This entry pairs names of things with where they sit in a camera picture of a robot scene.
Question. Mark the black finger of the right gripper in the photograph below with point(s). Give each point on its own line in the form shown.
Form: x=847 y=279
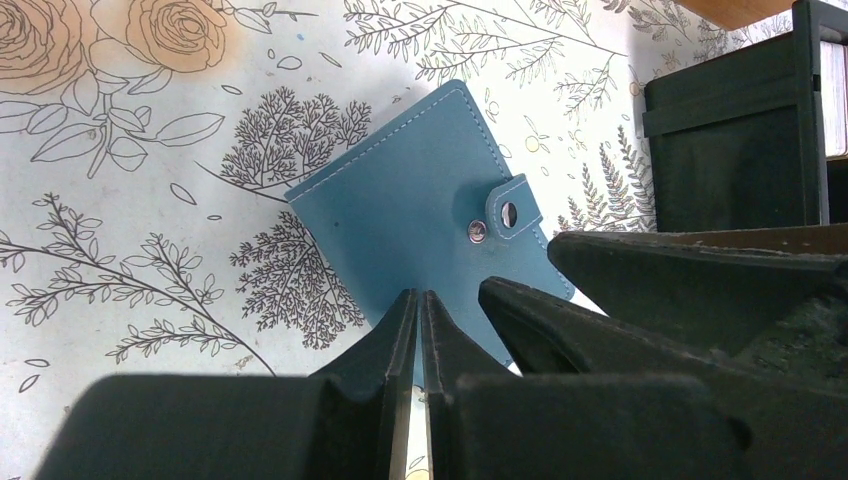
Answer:
x=773 y=298

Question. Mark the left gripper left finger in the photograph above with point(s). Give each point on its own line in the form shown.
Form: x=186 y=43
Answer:
x=348 y=420

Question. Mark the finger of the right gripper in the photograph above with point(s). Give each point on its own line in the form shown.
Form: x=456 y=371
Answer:
x=799 y=426

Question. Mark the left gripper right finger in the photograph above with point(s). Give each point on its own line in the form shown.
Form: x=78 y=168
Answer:
x=559 y=417

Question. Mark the blue leather card holder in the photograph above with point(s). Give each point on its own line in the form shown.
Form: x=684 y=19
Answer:
x=427 y=202

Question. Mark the orange compartment tray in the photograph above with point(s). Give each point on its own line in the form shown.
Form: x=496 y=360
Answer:
x=735 y=14

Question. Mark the black card box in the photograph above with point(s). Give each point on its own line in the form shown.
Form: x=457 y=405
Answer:
x=738 y=141

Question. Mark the white card in box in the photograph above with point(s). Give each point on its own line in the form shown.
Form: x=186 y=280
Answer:
x=833 y=73

